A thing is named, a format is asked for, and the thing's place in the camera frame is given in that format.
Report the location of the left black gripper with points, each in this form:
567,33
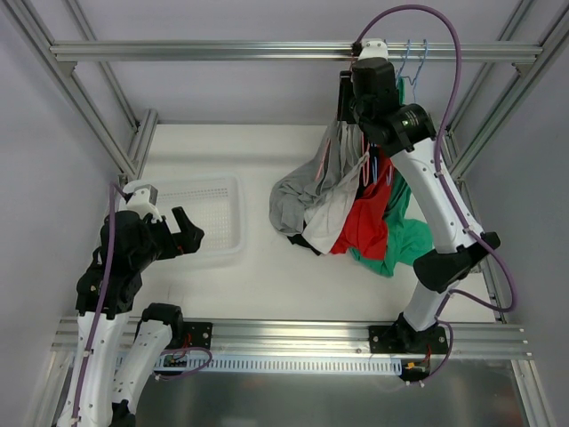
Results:
169,236

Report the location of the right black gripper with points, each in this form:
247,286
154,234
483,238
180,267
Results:
345,100

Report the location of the pink wire hanger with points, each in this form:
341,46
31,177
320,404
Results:
324,154
365,170

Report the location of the grey tank top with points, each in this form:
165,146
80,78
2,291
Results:
298,191

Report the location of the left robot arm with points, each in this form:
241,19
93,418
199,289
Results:
103,392

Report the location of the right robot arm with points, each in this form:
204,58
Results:
405,134

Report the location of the black tank top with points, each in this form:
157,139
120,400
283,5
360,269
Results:
299,241

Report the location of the white tank top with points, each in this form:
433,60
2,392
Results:
325,221

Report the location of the red tank top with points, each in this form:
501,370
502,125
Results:
365,229

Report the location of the green tank top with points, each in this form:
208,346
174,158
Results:
408,238

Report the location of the white plastic basket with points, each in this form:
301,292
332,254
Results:
214,202

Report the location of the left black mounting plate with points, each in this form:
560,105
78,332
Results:
197,334

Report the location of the black mounting plate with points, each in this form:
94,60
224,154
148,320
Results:
197,334
402,339

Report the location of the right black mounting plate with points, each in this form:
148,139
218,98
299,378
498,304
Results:
402,339

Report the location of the blue wire hanger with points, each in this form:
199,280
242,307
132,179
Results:
414,81
385,94

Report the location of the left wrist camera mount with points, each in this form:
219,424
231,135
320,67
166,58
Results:
141,199

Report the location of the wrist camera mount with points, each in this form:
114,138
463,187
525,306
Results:
370,48
141,199

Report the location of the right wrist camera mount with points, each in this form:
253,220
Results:
370,48

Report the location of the aluminium hanging rail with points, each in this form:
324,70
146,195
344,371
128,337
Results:
187,50

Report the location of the white slotted cable duct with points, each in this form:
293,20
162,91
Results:
365,365

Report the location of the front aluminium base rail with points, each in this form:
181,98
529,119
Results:
350,339

